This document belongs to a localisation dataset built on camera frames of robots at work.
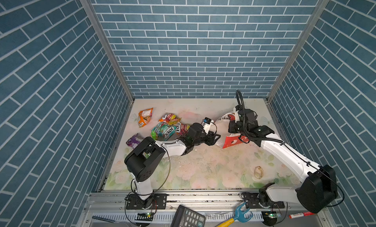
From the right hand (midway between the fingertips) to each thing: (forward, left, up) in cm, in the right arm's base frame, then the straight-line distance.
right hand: (228, 121), depth 83 cm
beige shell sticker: (-20, -20, -20) cm, 35 cm away
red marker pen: (-40, -34, -18) cm, 55 cm away
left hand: (-5, +5, -7) cm, 10 cm away
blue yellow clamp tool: (-43, -6, -17) cm, 46 cm away
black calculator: (-45, +20, -17) cm, 52 cm away
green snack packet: (-1, +41, -14) cm, 43 cm away
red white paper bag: (-8, 0, -6) cm, 10 cm away
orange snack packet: (+10, +56, -13) cm, 58 cm away
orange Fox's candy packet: (+11, +38, -15) cm, 43 cm away
